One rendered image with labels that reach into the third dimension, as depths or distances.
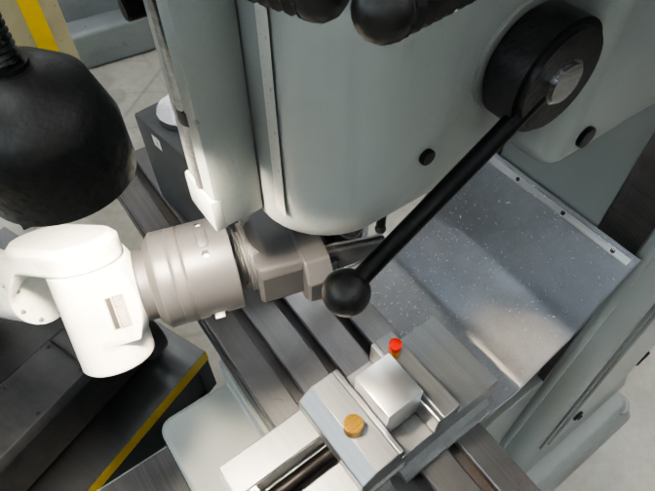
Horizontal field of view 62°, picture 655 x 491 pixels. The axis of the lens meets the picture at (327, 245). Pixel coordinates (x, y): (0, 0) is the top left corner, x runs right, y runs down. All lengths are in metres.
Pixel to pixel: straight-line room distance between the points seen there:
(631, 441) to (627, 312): 1.07
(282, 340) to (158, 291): 0.39
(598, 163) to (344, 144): 0.52
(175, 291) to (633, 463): 1.64
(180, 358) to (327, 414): 0.82
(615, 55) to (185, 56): 0.27
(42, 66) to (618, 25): 0.32
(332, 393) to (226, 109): 0.42
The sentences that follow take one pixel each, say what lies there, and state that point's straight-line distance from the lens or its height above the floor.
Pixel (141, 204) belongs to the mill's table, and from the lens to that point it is 1.04.
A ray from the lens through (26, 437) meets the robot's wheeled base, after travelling 1.26.
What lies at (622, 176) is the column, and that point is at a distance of 0.77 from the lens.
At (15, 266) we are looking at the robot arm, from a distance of 0.53.
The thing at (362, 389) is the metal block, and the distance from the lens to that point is 0.65.
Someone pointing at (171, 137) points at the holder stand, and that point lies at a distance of 0.86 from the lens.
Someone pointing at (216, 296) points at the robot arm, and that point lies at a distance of 0.47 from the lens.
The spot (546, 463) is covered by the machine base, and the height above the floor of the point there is 0.20.
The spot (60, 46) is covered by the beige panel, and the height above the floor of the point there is 0.56.
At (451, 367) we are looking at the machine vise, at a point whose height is 0.98.
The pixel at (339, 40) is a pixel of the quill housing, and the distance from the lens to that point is 0.27.
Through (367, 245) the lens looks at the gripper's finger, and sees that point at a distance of 0.50.
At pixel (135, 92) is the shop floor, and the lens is 2.96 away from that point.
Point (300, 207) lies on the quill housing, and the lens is 0.35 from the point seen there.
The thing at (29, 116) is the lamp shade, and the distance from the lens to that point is 0.25.
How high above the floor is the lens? 1.64
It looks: 51 degrees down
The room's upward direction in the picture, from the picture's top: straight up
